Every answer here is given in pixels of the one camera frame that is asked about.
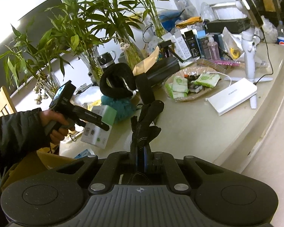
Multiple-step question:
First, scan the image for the green and white box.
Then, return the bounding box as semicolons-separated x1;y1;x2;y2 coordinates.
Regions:
81;105;117;149

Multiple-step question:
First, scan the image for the black glove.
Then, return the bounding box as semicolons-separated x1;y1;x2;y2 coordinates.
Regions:
130;100;164;155

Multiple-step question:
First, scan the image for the teal bath loofah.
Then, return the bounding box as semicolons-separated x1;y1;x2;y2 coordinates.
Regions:
101;95;136;124

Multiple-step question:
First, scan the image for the black jacket sleeve forearm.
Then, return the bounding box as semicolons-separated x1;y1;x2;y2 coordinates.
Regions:
0;108;50;173

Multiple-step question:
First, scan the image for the person's left hand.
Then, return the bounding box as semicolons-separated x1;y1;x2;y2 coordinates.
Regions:
39;110;75;145

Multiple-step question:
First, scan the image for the black speaker cylinder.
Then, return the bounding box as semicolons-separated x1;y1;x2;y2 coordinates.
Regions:
135;73;155;105

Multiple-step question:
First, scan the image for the bamboo plant in vase left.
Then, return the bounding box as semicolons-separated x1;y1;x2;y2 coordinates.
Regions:
0;22;70;105

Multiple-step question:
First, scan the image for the bamboo plant in vase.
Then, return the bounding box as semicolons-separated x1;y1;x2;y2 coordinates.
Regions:
101;0;166;69
44;0;135;86
0;22;70;105

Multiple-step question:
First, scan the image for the cardboard box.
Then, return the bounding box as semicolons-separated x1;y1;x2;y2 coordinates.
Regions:
0;151;74;191

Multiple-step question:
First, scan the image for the wooden chair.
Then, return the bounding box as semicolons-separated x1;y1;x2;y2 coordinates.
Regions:
0;86;17;117

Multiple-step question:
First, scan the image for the black insulated mug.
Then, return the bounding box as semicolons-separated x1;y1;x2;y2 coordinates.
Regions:
97;51;116;70

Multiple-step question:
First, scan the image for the brown paper envelope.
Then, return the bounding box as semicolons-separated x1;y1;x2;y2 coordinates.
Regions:
133;46;159;76

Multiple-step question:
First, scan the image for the bamboo plant in vase middle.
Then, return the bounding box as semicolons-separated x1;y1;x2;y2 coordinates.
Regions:
44;0;135;86

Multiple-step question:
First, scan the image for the black zip case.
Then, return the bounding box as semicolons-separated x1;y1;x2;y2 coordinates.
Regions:
146;57;180;86

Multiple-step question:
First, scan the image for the white power bank box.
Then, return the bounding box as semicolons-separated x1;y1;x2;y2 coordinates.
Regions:
206;78;257;116

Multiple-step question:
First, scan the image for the green wet wipes pack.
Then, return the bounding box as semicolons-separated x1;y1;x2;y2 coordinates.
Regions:
194;73;220;88

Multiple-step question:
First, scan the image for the pink soap pump bottle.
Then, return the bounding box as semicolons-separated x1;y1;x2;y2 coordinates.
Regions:
207;34;220;60

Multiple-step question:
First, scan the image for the bamboo plant in vase right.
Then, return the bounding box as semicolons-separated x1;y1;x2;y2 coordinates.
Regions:
101;0;166;69

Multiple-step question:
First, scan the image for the white gimbal tripod stand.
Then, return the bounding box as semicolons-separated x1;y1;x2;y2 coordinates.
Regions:
225;26;272;109

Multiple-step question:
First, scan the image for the pepsi bottle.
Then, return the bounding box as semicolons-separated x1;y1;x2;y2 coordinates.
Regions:
277;21;284;46

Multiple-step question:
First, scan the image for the black wall television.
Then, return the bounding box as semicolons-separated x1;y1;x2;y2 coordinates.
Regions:
0;0;68;97

